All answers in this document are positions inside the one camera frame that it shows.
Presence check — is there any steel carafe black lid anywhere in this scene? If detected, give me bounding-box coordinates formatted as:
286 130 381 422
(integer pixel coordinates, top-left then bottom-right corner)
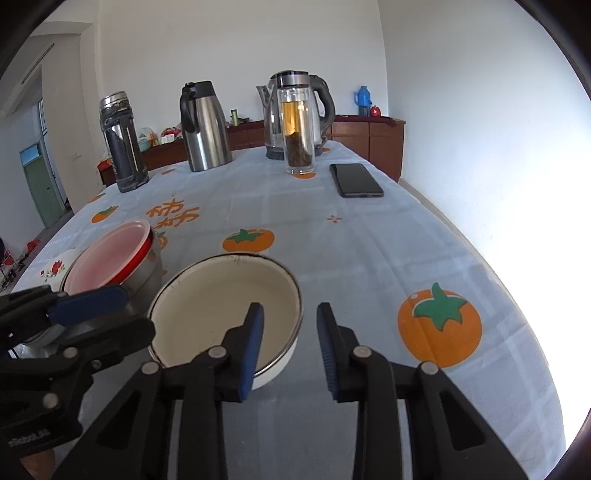
179 81 232 172

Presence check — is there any persimmon print tablecloth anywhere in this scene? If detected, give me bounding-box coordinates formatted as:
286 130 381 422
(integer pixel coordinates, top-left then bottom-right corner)
18 142 566 479

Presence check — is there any dark wooden sideboard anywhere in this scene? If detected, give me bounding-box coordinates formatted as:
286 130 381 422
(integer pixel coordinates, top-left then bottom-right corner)
96 115 407 186

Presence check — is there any pink plastic bowl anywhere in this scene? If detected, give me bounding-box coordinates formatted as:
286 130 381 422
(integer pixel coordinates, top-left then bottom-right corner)
62 220 154 295

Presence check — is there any person's left hand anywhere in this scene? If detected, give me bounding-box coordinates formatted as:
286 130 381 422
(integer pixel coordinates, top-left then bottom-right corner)
21 449 56 480

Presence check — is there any glass tea bottle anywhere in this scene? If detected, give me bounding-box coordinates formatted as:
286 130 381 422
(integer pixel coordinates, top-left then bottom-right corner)
276 70 315 176

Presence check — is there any black smartphone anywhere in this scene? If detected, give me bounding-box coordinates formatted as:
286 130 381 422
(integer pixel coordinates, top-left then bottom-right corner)
329 163 385 198

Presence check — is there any dark tall thermos flask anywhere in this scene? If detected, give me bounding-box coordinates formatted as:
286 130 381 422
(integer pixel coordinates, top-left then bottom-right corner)
99 91 149 193

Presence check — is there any green door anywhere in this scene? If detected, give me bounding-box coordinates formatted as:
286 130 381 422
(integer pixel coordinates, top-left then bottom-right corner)
19 143 66 228

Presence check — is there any blue thermos jug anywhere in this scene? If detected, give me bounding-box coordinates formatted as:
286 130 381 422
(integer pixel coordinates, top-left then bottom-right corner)
353 85 372 117

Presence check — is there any white enamel bowl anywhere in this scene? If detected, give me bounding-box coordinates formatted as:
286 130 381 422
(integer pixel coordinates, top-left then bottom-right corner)
149 253 304 389

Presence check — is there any red flower white plate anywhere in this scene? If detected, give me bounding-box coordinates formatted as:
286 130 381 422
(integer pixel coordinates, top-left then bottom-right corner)
39 248 81 292

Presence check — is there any stainless steel bowl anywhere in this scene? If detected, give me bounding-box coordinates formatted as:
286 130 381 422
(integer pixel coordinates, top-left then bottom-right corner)
13 246 162 358

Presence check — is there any stainless electric kettle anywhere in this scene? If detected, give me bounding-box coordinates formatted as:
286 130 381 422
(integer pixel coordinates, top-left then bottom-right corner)
256 74 335 160

